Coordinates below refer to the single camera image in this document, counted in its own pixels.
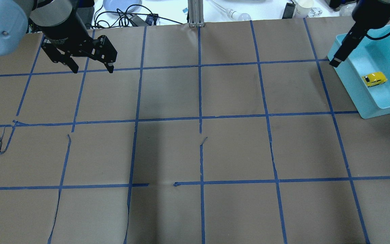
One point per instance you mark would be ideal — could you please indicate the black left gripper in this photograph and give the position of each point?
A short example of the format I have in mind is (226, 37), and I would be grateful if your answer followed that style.
(63, 29)

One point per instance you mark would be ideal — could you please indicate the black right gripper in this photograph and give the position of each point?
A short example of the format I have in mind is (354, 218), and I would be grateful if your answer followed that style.
(356, 31)

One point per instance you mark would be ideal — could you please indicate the yellow toy beetle car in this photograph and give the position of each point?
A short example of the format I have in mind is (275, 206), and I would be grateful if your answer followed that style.
(373, 79)

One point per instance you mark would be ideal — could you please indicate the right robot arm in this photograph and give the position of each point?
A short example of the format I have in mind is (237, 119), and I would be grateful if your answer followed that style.
(374, 5)

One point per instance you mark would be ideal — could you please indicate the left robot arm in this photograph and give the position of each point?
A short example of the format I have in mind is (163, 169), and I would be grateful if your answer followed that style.
(15, 15)

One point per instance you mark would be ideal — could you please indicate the teal plastic bin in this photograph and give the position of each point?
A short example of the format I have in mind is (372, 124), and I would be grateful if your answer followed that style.
(368, 58)

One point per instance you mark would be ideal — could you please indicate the light blue plate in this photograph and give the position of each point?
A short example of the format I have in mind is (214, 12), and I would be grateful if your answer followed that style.
(129, 6)

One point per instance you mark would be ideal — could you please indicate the white paper cup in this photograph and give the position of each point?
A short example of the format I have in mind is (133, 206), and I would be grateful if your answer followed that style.
(303, 8)

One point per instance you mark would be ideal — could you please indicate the clear light bulb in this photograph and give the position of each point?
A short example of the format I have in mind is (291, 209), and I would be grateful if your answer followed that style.
(237, 16)

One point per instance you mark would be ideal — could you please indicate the aluminium frame post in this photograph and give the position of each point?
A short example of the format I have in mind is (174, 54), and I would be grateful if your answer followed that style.
(195, 16)

